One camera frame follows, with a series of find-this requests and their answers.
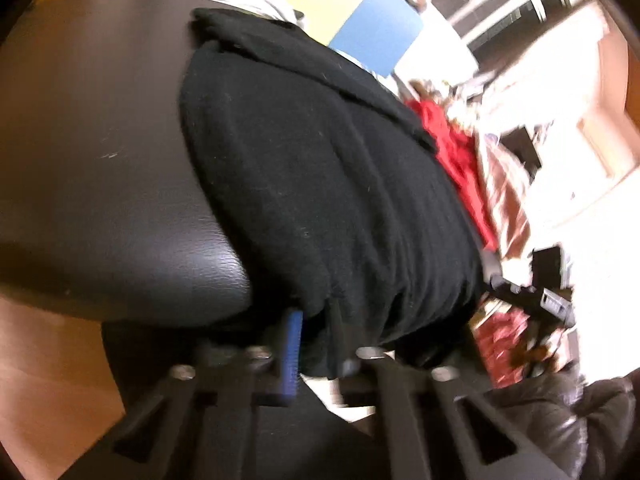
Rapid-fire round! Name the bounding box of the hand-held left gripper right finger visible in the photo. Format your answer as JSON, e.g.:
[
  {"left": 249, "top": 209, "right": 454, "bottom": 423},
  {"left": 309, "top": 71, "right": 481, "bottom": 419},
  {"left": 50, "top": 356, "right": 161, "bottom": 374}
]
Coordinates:
[{"left": 327, "top": 300, "right": 568, "bottom": 480}]

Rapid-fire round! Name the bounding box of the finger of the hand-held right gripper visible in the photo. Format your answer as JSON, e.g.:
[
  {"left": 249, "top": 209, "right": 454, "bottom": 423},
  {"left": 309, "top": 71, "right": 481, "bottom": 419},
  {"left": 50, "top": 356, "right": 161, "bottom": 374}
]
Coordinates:
[{"left": 482, "top": 252, "right": 541, "bottom": 308}]

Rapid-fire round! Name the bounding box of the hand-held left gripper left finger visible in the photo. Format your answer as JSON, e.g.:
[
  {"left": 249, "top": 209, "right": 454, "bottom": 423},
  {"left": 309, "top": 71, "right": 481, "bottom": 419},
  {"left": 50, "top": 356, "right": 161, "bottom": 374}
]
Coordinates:
[{"left": 62, "top": 309, "right": 306, "bottom": 480}]

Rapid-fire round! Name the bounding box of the black garment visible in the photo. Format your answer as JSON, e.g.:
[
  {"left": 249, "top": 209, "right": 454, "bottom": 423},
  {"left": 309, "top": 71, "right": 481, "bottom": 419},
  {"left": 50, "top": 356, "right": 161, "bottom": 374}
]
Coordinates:
[{"left": 179, "top": 7, "right": 485, "bottom": 378}]

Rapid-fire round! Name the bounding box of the red patterned cloth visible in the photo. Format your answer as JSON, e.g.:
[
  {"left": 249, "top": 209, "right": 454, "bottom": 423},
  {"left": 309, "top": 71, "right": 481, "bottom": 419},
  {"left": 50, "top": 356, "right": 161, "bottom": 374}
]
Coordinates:
[{"left": 470, "top": 297, "right": 536, "bottom": 388}]

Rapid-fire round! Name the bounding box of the brown striped cloth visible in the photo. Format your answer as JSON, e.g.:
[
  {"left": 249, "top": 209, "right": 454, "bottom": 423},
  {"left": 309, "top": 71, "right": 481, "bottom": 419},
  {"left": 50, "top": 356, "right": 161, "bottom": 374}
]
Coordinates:
[{"left": 472, "top": 130, "right": 533, "bottom": 261}]

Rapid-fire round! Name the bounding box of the black leather sofa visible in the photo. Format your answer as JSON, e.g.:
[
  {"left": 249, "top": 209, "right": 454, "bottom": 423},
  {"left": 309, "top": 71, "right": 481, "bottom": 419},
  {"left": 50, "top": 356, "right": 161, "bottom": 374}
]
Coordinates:
[{"left": 487, "top": 372, "right": 638, "bottom": 480}]

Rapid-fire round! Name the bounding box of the red garment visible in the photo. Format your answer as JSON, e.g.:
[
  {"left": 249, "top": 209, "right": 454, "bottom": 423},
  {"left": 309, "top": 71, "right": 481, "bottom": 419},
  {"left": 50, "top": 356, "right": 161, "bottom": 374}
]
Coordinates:
[{"left": 405, "top": 99, "right": 501, "bottom": 253}]

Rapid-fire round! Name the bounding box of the dark framed window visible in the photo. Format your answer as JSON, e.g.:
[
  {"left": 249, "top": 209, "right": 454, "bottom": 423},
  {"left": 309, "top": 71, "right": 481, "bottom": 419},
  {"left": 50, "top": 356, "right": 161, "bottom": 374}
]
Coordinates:
[{"left": 430, "top": 0, "right": 586, "bottom": 58}]

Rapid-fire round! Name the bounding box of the grey yellow blue panel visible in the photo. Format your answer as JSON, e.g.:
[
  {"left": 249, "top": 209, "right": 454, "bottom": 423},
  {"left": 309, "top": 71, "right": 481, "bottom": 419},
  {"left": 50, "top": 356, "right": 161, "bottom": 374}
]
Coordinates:
[{"left": 260, "top": 0, "right": 425, "bottom": 77}]

